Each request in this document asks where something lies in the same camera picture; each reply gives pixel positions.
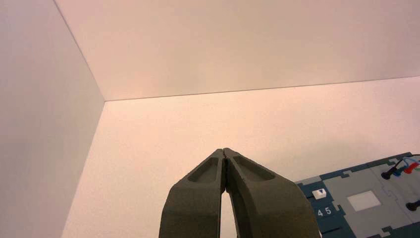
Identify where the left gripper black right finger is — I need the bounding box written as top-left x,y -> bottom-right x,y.
223,148 -> 321,238

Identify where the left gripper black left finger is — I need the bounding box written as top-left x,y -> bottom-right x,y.
158,148 -> 227,238

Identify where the blue and grey task box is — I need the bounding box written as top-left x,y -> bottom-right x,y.
294,151 -> 420,238

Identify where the white rectangular display window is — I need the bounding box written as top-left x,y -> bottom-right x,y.
347,190 -> 382,212

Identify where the red banana plug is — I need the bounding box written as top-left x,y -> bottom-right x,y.
403,163 -> 420,175

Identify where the thin black plug cable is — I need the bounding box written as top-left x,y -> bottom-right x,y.
392,153 -> 420,170

